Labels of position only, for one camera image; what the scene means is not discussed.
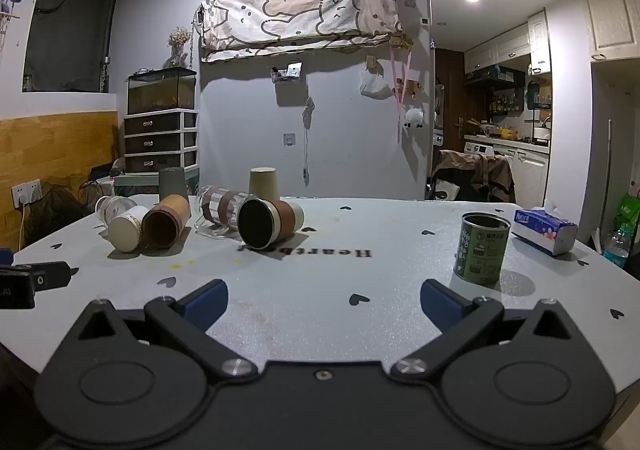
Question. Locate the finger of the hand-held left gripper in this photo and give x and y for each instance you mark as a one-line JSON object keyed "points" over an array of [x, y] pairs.
{"points": [[54, 275], [5, 257]]}

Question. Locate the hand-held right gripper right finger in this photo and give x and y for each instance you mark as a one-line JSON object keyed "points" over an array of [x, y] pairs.
{"points": [[442, 304]]}

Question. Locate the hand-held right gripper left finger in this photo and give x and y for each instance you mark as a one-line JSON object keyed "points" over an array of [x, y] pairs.
{"points": [[206, 304]]}

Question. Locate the black cup with brown sleeve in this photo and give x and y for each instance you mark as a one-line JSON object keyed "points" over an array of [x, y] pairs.
{"points": [[272, 221]]}

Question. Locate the cream paper cup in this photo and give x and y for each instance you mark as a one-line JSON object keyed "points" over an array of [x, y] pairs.
{"points": [[127, 230]]}

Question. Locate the clear plastic cup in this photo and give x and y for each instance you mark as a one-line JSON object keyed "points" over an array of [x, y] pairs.
{"points": [[112, 206]]}

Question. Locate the brown paper cup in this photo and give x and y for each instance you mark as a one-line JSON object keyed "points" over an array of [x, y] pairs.
{"points": [[167, 220]]}

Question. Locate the grey cup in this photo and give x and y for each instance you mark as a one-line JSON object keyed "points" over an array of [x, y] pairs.
{"points": [[173, 182]]}

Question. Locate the beige paper cup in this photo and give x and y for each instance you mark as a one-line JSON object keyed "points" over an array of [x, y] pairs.
{"points": [[264, 182]]}

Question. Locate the dark mesh cloth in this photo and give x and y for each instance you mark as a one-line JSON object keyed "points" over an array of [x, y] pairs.
{"points": [[55, 215]]}

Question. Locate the green tin can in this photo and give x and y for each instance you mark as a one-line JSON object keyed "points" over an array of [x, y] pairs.
{"points": [[481, 250]]}

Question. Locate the striped glass mug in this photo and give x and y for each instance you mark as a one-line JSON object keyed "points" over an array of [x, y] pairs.
{"points": [[220, 209]]}

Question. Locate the blue tissue pack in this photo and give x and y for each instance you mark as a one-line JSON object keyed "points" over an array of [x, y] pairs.
{"points": [[542, 230]]}

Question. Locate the chair with brown jacket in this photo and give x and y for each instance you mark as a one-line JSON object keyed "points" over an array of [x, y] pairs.
{"points": [[475, 175]]}

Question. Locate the kitchen counter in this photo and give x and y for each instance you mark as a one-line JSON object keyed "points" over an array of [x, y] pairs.
{"points": [[525, 165]]}

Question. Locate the plastic drawer unit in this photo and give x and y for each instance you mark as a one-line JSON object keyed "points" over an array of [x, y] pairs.
{"points": [[160, 140]]}

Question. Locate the yellow pot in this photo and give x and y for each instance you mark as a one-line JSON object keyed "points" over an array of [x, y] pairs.
{"points": [[508, 133]]}

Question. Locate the plastic water bottle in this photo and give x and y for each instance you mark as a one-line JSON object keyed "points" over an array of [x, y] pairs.
{"points": [[617, 245]]}

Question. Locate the white plush toy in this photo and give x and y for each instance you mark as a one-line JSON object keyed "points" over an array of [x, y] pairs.
{"points": [[415, 117]]}

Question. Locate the brown door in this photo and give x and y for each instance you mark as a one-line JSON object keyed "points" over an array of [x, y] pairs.
{"points": [[449, 100]]}

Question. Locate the green bag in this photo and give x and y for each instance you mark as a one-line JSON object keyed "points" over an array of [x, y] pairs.
{"points": [[629, 212]]}

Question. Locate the glass fish tank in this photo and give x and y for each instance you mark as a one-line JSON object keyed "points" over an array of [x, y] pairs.
{"points": [[160, 93]]}

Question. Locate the black kitchen bottle shelf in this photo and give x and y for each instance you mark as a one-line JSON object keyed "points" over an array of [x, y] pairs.
{"points": [[506, 103]]}

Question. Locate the pink hanging ribbons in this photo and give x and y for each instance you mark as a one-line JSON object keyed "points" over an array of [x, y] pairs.
{"points": [[402, 80]]}

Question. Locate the dark window curtain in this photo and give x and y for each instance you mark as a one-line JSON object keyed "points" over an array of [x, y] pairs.
{"points": [[70, 25]]}

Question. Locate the dried flower vase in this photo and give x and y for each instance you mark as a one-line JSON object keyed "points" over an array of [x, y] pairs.
{"points": [[178, 45]]}

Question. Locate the printed blanket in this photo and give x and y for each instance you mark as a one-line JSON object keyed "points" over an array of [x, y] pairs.
{"points": [[300, 15]]}

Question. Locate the tall white cabinet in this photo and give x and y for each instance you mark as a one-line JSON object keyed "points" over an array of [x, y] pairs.
{"points": [[611, 18]]}

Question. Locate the white wall power outlet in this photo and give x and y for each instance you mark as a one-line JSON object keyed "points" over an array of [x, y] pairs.
{"points": [[26, 192]]}

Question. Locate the small wall socket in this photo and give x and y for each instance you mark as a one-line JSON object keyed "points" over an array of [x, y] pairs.
{"points": [[288, 139]]}

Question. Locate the clear wall holder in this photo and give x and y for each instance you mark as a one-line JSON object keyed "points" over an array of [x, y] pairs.
{"points": [[287, 72]]}

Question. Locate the white kitchen wall cabinets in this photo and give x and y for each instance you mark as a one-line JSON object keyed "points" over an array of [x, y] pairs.
{"points": [[510, 48]]}

